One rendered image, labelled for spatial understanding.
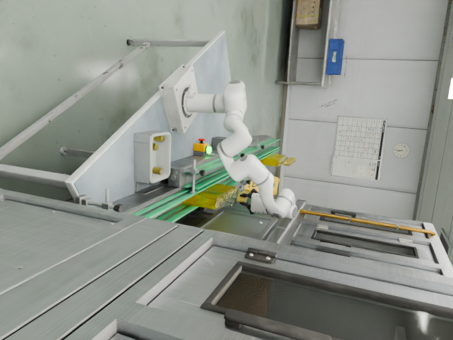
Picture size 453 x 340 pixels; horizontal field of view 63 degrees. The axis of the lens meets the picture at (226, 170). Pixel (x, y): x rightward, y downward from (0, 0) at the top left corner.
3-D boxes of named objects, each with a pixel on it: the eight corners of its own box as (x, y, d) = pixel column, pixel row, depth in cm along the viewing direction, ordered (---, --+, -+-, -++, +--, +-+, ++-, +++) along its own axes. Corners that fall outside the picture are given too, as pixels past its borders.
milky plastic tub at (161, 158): (134, 181, 169) (151, 184, 166) (134, 133, 165) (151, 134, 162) (155, 175, 185) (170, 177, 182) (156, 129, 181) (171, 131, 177)
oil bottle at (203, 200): (180, 204, 188) (220, 210, 181) (181, 193, 187) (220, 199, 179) (186, 201, 193) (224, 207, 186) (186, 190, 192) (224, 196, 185)
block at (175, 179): (166, 186, 185) (178, 188, 183) (167, 167, 183) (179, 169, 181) (170, 184, 188) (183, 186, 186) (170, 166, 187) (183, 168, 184)
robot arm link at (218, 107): (214, 117, 188) (245, 119, 183) (210, 93, 181) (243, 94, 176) (220, 109, 196) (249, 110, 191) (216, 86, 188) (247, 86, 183)
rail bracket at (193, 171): (178, 191, 183) (202, 195, 179) (180, 158, 180) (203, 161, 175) (182, 190, 186) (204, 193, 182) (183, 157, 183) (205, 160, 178)
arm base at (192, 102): (180, 90, 183) (209, 90, 179) (189, 81, 193) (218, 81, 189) (185, 119, 192) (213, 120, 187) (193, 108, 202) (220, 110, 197)
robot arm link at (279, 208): (259, 171, 170) (286, 199, 178) (246, 192, 164) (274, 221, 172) (272, 168, 163) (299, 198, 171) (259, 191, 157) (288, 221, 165)
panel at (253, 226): (123, 285, 131) (211, 309, 120) (123, 276, 131) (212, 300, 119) (220, 213, 214) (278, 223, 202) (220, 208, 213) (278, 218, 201)
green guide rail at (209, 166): (184, 173, 186) (198, 175, 183) (184, 171, 185) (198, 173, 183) (272, 139, 346) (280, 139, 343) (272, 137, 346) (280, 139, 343)
